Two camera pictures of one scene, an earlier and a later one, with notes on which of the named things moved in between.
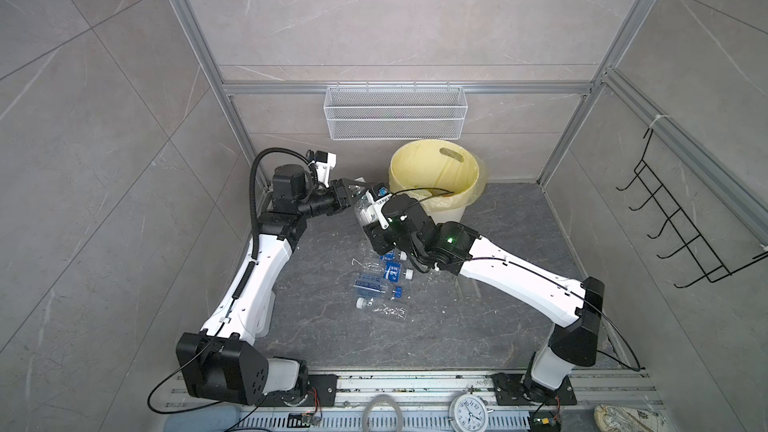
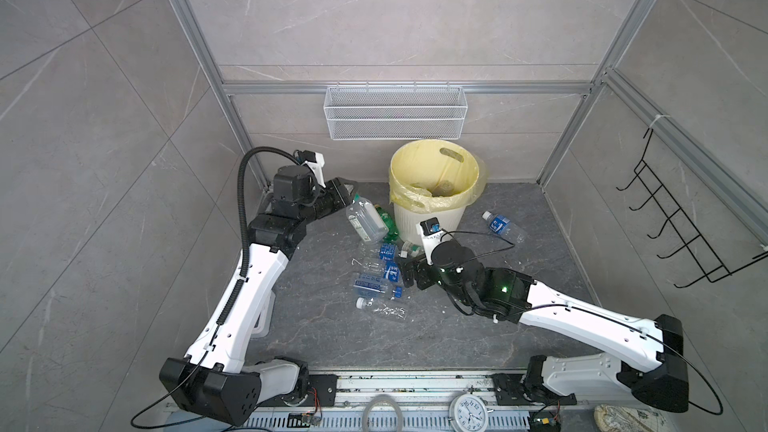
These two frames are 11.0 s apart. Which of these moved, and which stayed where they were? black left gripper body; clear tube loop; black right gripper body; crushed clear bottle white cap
Moved: black right gripper body
Stayed: clear tube loop; crushed clear bottle white cap; black left gripper body
